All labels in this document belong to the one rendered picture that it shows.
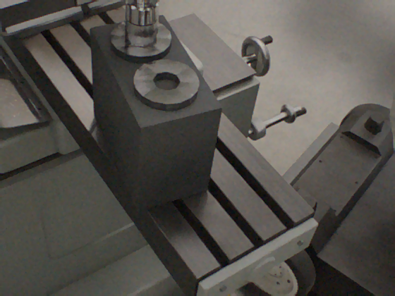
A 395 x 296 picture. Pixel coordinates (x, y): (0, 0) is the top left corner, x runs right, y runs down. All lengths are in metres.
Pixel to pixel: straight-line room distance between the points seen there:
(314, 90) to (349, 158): 1.09
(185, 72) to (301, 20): 2.14
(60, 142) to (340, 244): 0.65
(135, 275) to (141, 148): 0.91
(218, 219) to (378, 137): 0.73
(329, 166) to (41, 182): 0.68
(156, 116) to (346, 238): 0.72
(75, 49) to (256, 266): 0.55
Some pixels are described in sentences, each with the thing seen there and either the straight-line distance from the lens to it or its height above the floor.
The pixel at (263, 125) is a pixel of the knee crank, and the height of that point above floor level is 0.52.
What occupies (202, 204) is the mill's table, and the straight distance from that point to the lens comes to 0.93.
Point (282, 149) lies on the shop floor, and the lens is 2.29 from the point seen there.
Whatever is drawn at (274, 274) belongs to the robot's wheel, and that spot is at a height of 0.47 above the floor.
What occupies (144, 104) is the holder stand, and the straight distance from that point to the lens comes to 0.79.
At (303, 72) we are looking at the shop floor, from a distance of 2.64.
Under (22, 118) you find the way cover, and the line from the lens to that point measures 1.14.
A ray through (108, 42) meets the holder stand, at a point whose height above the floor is 1.10.
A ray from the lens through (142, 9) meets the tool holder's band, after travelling 0.83.
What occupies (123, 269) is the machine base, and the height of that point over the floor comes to 0.20.
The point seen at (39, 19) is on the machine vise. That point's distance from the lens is 1.22.
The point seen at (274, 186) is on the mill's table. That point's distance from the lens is 0.97.
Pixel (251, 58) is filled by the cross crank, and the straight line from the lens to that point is 1.65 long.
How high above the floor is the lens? 1.66
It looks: 48 degrees down
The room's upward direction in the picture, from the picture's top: 9 degrees clockwise
